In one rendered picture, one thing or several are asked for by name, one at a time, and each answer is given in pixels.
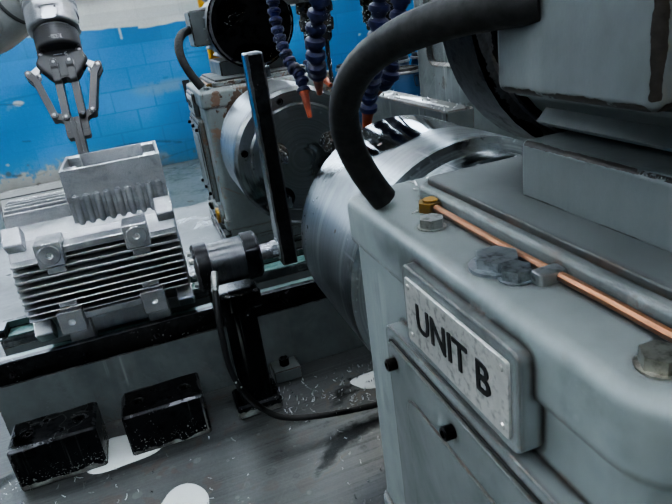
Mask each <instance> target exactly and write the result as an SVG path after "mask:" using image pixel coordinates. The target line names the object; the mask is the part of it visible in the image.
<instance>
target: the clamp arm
mask: <svg viewBox="0 0 672 504"><path fill-rule="evenodd" d="M241 58H242V63H243V69H244V74H245V80H246V85H247V91H248V96H249V102H250V107H251V113H252V118H253V124H254V129H255V135H256V140H257V146H258V151H259V157H260V162H261V167H262V173H263V178H264V184H265V189H266V195H267V200H268V206H269V211H270V217H271V222H272V228H273V233H274V240H272V241H269V242H270V243H272V242H275V241H276V243H277V244H276V243H273V244H271V247H272V248H273V249H275V248H278V249H279V251H278V250H276V251H273V255H274V256H276V255H279V256H276V257H274V258H278V259H279V260H280V261H281V263H282V264H283V265H284V266H286V265H289V264H293V263H297V262H298V258H297V252H296V247H295V241H294V235H293V229H292V223H291V217H290V211H289V208H290V207H293V203H292V198H291V197H290V196H289V195H288V194H287V193H286V187H285V182H284V176H283V170H282V164H281V158H280V152H279V146H278V140H277V134H276V128H275V122H274V117H273V111H272V105H271V99H270V93H269V87H268V81H267V77H271V71H270V66H269V65H265V63H264V57H263V53H262V52H261V51H251V52H244V53H242V54H241ZM277 246H278V247H277Z"/></svg>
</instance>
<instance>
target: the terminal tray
mask: <svg viewBox="0 0 672 504"><path fill-rule="evenodd" d="M148 142H150V143H148V144H143V143H146V142H143V143H138V144H132V145H127V146H122V147H116V148H111V149H106V150H100V151H95V152H90V153H84V154H79V155H74V156H77V157H73V158H70V157H72V156H68V157H65V159H64V161H63V163H62V165H61V167H60V170H59V172H58V174H59V177H60V180H61V183H62V186H63V189H64V193H65V196H66V199H67V202H68V203H69V206H70V210H71V213H72V216H73V219H74V222H75V224H77V223H80V225H85V224H86V222H87V221H90V222H91V223H95V222H96V219H101V220H102V221H105V220H106V219H107V217H110V216H111V218H112V219H115V218H116V217H117V215H119V214H121V216H123V217H125V216H126V215H127V213H128V212H131V213H132V214H136V213H137V211H138V210H141V211H142V212H146V211H147V208H151V209H152V210H155V209H154V205H153V201H152V199H153V198H156V197H161V196H166V195H169V193H168V189H167V185H166V179H165V175H164V171H163V167H162V163H161V159H160V155H159V151H158V148H157V145H156V142H155V140H154V141H148ZM147 152H152V153H148V154H145V153H147ZM68 167H73V168H70V169H66V168H68Z"/></svg>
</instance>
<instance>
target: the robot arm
mask: <svg viewBox="0 0 672 504"><path fill-rule="evenodd" d="M79 23H80V22H79V15H78V8H77V4H76V1H75V0H0V55H1V54H3V53H5V52H7V51H9V50H11V49H12V48H14V47H15V46H17V45H18V44H19V43H20V42H22V41H23V40H24V39H25V38H27V37H28V36H30V37H31V38H32V39H34V43H35V48H36V52H37V61H36V66H37V67H36V68H34V69H33V70H32V71H25V72H24V75H25V77H26V79H27V80H28V82H29V83H30V84H31V85H32V86H33V87H34V88H36V90H37V92H38V93H39V95H40V97H41V99H42V101H43V103H44V105H45V107H46V108H47V110H48V112H49V114H50V116H51V118H52V120H53V121H54V123H55V124H60V123H61V124H64V125H65V129H66V133H67V137H68V139H69V140H70V141H71V142H73V141H75V142H76V146H77V151H78V155H79V154H84V153H89V149H88V145H87V140H86V139H90V138H92V133H91V128H90V124H89V121H90V119H92V118H97V117H98V114H99V84H100V77H101V75H102V73H103V67H102V64H101V61H99V60H96V61H95V62H94V61H91V60H89V59H88V58H87V56H86V54H84V52H83V49H82V44H81V40H80V34H81V31H82V30H81V28H80V24H79ZM87 67H88V70H89V73H90V86H89V108H88V109H87V110H86V107H85V103H84V98H83V94H82V90H81V85H80V81H79V80H80V79H81V77H82V76H83V74H84V72H85V70H86V68H87ZM41 74H43V75H44V76H46V77H47V78H48V79H49V80H51V81H52V82H53V83H55V87H56V91H57V95H58V100H59V104H60V109H61V113H62V114H59V113H57V111H56V110H55V108H54V106H53V104H52V102H51V100H50V98H49V96H48V95H47V93H46V91H45V89H44V87H43V85H42V83H41V81H42V77H41ZM66 83H71V85H72V89H73V93H74V97H75V102H76V106H77V110H78V114H79V116H76V117H72V116H71V112H70V107H69V103H68V99H67V94H66V88H65V84H66Z"/></svg>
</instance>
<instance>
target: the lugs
mask: <svg viewBox="0 0 672 504"><path fill-rule="evenodd" d="M152 201H153V205H154V209H155V213H156V217H157V220H158V221H164V220H168V219H173V218H175V215H174V210H173V206H172V203H171V199H170V196H169V195H166V196H161V197H156V198H153V199H152ZM0 235H1V243H2V248H3V249H4V251H5V252H6V253H7V254H8V255H10V254H14V253H19V252H23V251H26V250H27V248H26V242H25V234H24V233H23V231H22V230H21V229H20V227H14V228H9V229H4V230H1V231H0ZM175 290H176V294H177V298H178V302H179V305H180V306H184V305H188V304H192V303H195V302H196V300H195V295H194V292H193V288H192V284H191V283H190V284H188V285H184V286H180V287H176V288H175ZM33 325H34V332H35V337H36V338H37V339H38V340H39V341H40V342H45V341H49V340H53V339H57V338H58V332H57V325H56V324H55V323H54V322H53V321H52V319H48V320H44V321H40V322H36V323H33Z"/></svg>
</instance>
